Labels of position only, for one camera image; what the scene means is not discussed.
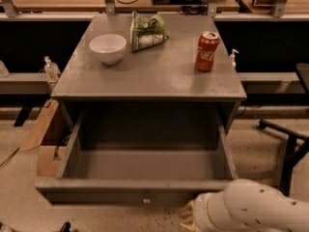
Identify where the grey top drawer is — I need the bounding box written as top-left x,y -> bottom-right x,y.
36,104 -> 238,207

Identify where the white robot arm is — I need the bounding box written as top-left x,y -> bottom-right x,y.
181,179 -> 309,232

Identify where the grey drawer cabinet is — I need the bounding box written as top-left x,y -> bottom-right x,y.
52,14 -> 246,129

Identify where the brown cardboard box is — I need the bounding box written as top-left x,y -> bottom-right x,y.
20,100 -> 70,177

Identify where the white pump dispenser bottle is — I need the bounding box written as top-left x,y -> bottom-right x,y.
230,49 -> 239,69

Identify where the red cola can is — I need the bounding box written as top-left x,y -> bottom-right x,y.
195,31 -> 220,72

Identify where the white ceramic bowl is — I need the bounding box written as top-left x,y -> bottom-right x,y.
89,34 -> 126,65

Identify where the green chip bag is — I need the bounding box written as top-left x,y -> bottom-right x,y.
129,12 -> 168,52

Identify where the clear sanitizer bottle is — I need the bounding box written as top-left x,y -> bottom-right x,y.
44,56 -> 61,80

